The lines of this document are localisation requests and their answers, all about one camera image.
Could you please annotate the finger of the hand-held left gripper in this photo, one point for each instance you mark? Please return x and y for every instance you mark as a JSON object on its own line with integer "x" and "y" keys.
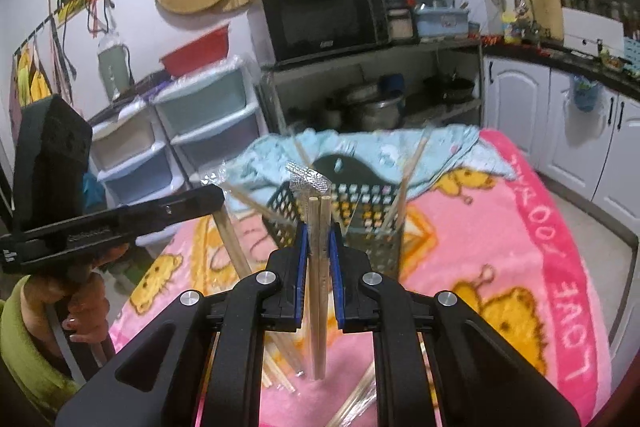
{"x": 190, "y": 204}

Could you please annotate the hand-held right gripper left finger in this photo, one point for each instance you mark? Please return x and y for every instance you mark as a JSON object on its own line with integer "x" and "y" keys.
{"x": 300, "y": 277}

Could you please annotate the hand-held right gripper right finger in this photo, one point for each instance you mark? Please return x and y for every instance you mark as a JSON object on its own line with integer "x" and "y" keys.
{"x": 337, "y": 277}

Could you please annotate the plastic chopstick pair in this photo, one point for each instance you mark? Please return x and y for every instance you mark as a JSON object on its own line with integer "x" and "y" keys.
{"x": 232, "y": 242}
{"x": 317, "y": 257}

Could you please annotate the green plastic utensil basket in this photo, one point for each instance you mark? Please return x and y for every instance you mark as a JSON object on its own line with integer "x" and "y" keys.
{"x": 370, "y": 257}

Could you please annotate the pile of wooden chopsticks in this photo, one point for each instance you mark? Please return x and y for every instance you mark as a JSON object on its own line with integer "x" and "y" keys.
{"x": 407, "y": 187}

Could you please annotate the person's left forearm green sleeve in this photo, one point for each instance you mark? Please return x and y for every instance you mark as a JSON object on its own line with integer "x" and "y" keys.
{"x": 25, "y": 357}

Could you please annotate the person's left hand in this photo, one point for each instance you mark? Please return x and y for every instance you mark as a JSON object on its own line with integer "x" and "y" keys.
{"x": 87, "y": 307}

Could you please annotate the blue plastic bag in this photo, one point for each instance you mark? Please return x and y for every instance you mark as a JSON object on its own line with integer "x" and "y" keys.
{"x": 94, "y": 189}

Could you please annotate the yellow hanging apron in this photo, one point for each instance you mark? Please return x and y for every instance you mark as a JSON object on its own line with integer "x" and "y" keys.
{"x": 30, "y": 77}

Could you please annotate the green grey plastic drawer unit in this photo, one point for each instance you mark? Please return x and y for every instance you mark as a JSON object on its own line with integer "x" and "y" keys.
{"x": 200, "y": 112}

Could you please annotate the pale green water jug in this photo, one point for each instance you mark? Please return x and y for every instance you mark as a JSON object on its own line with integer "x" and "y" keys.
{"x": 114, "y": 69}

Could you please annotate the red plastic basin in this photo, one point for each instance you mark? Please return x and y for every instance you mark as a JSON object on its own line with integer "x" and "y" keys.
{"x": 200, "y": 54}

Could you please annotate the pink printed blanket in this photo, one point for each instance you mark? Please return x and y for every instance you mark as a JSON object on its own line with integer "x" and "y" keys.
{"x": 500, "y": 257}

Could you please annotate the light blue towel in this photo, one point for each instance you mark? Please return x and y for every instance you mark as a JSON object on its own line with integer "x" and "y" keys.
{"x": 450, "y": 152}

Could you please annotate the metal shelf rack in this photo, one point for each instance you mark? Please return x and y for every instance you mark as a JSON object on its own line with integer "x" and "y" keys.
{"x": 350, "y": 54}

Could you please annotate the black frying pan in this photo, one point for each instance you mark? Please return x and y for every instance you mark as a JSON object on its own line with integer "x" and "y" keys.
{"x": 450, "y": 88}

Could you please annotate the black microwave oven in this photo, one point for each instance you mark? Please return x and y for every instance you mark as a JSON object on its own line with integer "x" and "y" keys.
{"x": 320, "y": 19}

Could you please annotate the white kitchen cabinets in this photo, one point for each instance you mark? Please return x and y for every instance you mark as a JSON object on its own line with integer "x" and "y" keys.
{"x": 520, "y": 107}

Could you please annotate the white storage canister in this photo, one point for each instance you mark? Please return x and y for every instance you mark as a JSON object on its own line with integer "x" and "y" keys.
{"x": 400, "y": 27}

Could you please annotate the light blue dish drainer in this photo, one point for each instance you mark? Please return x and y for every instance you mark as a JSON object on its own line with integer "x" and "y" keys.
{"x": 442, "y": 23}

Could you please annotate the black kitchen countertop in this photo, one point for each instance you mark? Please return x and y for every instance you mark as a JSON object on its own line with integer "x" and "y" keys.
{"x": 550, "y": 57}

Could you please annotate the small blue hanging basket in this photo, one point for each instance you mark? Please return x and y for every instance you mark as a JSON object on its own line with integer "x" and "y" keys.
{"x": 585, "y": 97}

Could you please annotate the metal sink faucet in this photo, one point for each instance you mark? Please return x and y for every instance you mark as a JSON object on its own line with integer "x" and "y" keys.
{"x": 522, "y": 2}

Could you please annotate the wooden cutting board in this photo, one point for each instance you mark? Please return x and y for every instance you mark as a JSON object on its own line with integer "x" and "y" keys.
{"x": 542, "y": 2}

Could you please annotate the bowl of vegetables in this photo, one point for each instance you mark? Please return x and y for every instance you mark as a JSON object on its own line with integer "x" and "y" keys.
{"x": 612, "y": 59}

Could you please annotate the white rectangular box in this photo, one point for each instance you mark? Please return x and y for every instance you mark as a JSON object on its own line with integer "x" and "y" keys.
{"x": 590, "y": 29}

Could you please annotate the light blue knife holder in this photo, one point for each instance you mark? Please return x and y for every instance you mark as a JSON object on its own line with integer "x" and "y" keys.
{"x": 632, "y": 52}

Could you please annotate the row of spice jars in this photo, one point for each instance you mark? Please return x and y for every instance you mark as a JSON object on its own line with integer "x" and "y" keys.
{"x": 587, "y": 1}

